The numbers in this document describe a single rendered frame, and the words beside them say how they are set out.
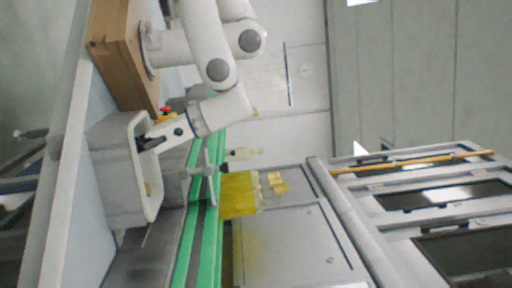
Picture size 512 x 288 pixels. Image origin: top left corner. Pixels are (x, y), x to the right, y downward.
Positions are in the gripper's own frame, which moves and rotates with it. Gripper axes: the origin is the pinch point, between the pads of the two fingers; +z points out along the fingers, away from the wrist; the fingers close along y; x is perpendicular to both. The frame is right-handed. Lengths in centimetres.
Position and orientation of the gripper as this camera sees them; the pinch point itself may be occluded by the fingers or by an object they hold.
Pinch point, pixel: (129, 148)
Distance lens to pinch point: 91.2
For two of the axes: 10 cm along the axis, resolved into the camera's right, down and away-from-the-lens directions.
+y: -0.6, -2.6, 9.6
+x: -3.7, -8.9, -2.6
